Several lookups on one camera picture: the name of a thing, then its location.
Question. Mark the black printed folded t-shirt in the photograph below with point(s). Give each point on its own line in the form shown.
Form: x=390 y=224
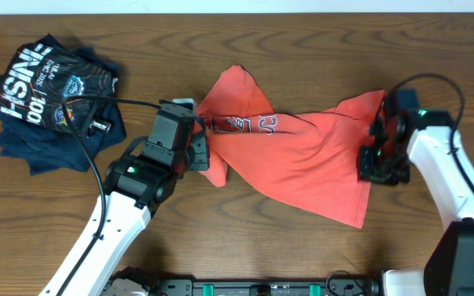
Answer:
x=49 y=86

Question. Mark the navy folded clothes stack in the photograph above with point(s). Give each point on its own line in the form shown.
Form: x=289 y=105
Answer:
x=45 y=150

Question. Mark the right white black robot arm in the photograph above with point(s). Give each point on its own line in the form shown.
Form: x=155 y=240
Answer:
x=407 y=135

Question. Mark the red printed t-shirt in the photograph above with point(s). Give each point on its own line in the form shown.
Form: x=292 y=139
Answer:
x=306 y=160

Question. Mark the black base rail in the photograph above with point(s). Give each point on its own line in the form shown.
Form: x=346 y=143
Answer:
x=133 y=281

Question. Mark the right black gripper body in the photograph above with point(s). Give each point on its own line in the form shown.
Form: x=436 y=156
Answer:
x=387 y=166

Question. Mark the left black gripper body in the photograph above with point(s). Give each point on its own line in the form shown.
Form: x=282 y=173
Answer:
x=192 y=156

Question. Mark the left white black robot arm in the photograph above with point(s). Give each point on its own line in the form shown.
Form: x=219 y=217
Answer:
x=134 y=187

